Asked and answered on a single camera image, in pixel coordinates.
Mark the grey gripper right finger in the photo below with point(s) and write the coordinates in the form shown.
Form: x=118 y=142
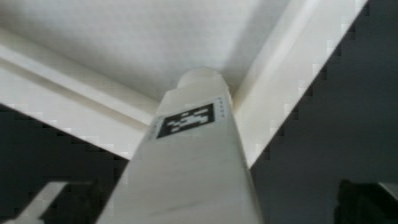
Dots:
x=367 y=203

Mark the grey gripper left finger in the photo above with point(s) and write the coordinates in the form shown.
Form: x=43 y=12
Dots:
x=63 y=205

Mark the white desk top tray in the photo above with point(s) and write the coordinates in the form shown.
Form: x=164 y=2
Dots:
x=95 y=54

